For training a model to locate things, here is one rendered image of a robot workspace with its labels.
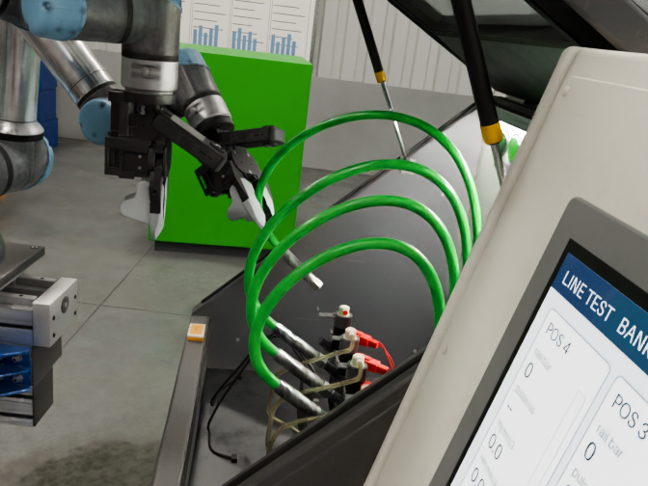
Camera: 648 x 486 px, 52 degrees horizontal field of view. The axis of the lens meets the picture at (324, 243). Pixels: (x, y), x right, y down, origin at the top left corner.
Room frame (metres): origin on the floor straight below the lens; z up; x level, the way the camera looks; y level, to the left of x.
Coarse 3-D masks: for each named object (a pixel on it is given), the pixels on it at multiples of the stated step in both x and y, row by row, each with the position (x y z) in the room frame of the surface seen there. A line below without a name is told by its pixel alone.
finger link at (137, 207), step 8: (144, 184) 0.90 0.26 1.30; (136, 192) 0.90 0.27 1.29; (144, 192) 0.90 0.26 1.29; (128, 200) 0.90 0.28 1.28; (136, 200) 0.90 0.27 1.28; (144, 200) 0.90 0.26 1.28; (120, 208) 0.89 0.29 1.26; (128, 208) 0.89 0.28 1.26; (136, 208) 0.90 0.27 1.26; (144, 208) 0.90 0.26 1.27; (128, 216) 0.90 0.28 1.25; (136, 216) 0.90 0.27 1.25; (144, 216) 0.90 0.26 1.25; (152, 216) 0.89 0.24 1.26; (160, 216) 0.90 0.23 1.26; (152, 224) 0.90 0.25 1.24; (160, 224) 0.90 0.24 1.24; (152, 232) 0.90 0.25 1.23
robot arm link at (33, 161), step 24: (0, 24) 1.26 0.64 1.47; (0, 48) 1.26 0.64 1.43; (24, 48) 1.27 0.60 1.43; (0, 72) 1.26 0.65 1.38; (24, 72) 1.28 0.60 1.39; (0, 96) 1.26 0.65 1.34; (24, 96) 1.28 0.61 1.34; (0, 120) 1.27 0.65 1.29; (24, 120) 1.28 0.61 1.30; (0, 144) 1.25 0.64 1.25; (24, 144) 1.27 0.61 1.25; (24, 168) 1.27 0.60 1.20; (48, 168) 1.34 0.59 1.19
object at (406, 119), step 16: (352, 112) 1.04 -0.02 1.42; (368, 112) 1.03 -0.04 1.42; (384, 112) 1.03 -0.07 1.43; (320, 128) 1.05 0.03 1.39; (432, 128) 1.01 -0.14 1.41; (288, 144) 1.06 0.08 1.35; (448, 144) 1.00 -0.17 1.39; (272, 160) 1.07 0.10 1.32; (464, 160) 1.00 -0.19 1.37; (464, 176) 0.99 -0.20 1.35; (256, 192) 1.08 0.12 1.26; (480, 224) 0.98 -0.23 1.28; (272, 240) 1.07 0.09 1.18
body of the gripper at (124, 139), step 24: (120, 96) 0.90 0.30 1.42; (144, 96) 0.88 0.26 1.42; (168, 96) 0.90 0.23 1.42; (120, 120) 0.90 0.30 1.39; (144, 120) 0.90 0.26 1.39; (120, 144) 0.88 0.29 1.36; (144, 144) 0.88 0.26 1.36; (168, 144) 0.91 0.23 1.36; (120, 168) 0.88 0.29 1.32; (144, 168) 0.89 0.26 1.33; (168, 168) 0.92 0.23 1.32
